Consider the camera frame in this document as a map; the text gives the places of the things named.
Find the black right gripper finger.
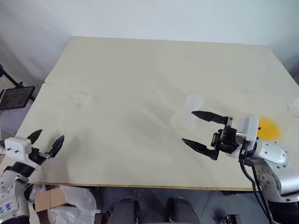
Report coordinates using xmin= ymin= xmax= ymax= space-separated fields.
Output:
xmin=191 ymin=110 xmax=229 ymax=125
xmin=181 ymin=138 xmax=220 ymax=161

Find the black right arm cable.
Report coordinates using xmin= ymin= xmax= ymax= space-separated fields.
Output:
xmin=238 ymin=147 xmax=275 ymax=224

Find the brown cardboard box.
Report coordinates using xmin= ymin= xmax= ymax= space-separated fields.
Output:
xmin=34 ymin=187 xmax=71 ymax=213

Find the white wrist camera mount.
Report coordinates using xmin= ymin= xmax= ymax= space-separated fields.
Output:
xmin=237 ymin=115 xmax=260 ymax=142
xmin=4 ymin=137 xmax=33 ymax=162

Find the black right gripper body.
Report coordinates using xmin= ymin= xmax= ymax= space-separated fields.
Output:
xmin=210 ymin=116 xmax=241 ymax=154

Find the clear plastic container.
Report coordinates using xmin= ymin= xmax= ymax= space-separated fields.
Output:
xmin=287 ymin=98 xmax=299 ymax=118

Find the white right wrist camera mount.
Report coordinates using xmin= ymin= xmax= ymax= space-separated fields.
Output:
xmin=237 ymin=115 xmax=260 ymax=142

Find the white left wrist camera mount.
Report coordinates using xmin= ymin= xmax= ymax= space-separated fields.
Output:
xmin=4 ymin=137 xmax=33 ymax=162

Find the dark rounded shape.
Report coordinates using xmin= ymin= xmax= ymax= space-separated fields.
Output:
xmin=111 ymin=197 xmax=136 ymax=224

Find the black tablet screen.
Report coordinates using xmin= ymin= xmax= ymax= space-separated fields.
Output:
xmin=0 ymin=86 xmax=36 ymax=111

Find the small metallic object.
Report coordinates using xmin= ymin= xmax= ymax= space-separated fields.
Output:
xmin=214 ymin=213 xmax=242 ymax=224

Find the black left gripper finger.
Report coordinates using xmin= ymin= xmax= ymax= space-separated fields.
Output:
xmin=26 ymin=129 xmax=43 ymax=147
xmin=45 ymin=134 xmax=65 ymax=160

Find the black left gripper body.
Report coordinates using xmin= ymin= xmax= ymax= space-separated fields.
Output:
xmin=29 ymin=147 xmax=50 ymax=167

